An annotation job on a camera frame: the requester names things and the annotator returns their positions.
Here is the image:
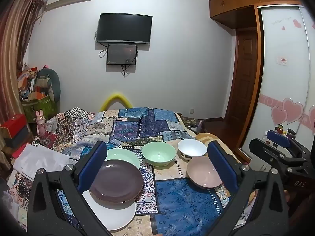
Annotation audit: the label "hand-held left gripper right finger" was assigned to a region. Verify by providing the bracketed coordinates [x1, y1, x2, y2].
[207, 141, 289, 236]

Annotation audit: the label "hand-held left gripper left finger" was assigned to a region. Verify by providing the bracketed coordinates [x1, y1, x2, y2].
[27, 141, 111, 236]

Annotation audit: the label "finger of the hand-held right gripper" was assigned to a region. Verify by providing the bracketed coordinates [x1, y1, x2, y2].
[248, 138, 306, 176]
[266, 130, 310, 154]

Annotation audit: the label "pink bowl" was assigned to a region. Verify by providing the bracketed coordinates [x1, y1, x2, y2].
[187, 156, 223, 189]

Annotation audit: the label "green plate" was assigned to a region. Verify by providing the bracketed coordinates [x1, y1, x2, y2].
[105, 148, 141, 171]

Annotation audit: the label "purple plate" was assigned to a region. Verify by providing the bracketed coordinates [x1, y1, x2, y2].
[89, 159, 144, 203]

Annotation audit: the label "white bowl with dark print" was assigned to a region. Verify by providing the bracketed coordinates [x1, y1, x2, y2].
[178, 139, 207, 161]

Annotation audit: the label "green bowl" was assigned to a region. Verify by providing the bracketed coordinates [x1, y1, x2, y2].
[141, 142, 177, 168]

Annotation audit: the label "white paper sheets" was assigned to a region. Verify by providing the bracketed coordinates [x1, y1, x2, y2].
[12, 143, 79, 181]

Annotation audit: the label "white heart sliding door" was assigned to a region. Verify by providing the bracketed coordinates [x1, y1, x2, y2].
[240, 4, 315, 163]

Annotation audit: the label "white printed cloth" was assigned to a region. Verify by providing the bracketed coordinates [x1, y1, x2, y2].
[239, 203, 254, 227]

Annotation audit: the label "white plate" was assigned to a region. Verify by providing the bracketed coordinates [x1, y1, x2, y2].
[82, 190, 136, 231]

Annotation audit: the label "dark patterned mat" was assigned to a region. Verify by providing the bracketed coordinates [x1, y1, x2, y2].
[181, 117, 198, 127]

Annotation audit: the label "patchwork blanket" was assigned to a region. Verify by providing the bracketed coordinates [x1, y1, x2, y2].
[7, 107, 246, 236]

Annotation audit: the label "pink bunny toy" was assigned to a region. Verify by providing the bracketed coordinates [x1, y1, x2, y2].
[36, 109, 47, 136]

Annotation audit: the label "dark wooden door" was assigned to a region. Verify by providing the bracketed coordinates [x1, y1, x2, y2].
[225, 28, 258, 121]

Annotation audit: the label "yellow foam tube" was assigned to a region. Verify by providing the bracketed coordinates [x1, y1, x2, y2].
[99, 92, 132, 112]

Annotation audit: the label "green box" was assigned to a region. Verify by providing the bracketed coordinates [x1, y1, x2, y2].
[22, 96, 58, 123]

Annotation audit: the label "dark box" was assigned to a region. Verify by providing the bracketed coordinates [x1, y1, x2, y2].
[4, 128, 31, 150]

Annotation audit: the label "red box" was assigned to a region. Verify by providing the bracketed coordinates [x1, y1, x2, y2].
[0, 114, 27, 139]

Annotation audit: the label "grey plush cushion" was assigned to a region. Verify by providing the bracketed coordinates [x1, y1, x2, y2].
[37, 68, 61, 102]

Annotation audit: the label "pile of bags and clutter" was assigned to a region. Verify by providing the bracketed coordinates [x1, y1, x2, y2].
[17, 64, 50, 101]

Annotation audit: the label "small black monitor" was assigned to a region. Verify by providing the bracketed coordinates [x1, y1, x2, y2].
[106, 43, 138, 66]

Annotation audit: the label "striped brown curtain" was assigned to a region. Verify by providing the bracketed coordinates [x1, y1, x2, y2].
[0, 0, 47, 128]

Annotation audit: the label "wooden wardrobe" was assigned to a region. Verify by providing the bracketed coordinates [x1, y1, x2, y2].
[208, 0, 306, 158]

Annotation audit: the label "black wall television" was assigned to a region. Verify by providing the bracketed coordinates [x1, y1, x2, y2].
[96, 13, 152, 44]

